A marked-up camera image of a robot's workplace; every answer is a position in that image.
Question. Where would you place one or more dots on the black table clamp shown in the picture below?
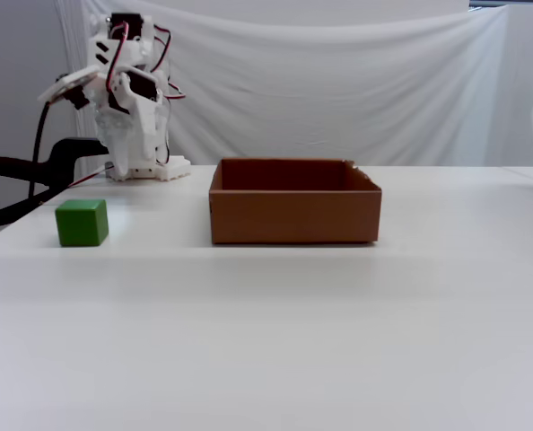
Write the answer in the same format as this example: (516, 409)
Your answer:
(64, 155)

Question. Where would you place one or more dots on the brown cardboard box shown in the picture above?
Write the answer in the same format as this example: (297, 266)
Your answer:
(293, 215)

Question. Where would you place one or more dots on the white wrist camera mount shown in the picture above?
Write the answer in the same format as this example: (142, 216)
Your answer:
(69, 84)

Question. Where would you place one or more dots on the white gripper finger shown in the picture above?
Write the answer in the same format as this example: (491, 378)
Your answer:
(147, 130)

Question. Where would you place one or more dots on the green cube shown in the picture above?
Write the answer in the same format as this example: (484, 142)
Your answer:
(80, 224)

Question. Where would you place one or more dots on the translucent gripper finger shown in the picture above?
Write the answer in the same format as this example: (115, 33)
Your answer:
(116, 139)

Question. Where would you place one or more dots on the white cloth backdrop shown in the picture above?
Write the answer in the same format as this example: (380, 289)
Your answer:
(338, 90)

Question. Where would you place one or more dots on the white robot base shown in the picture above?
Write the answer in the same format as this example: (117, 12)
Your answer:
(172, 169)

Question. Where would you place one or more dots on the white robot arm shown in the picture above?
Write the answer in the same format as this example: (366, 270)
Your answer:
(136, 49)

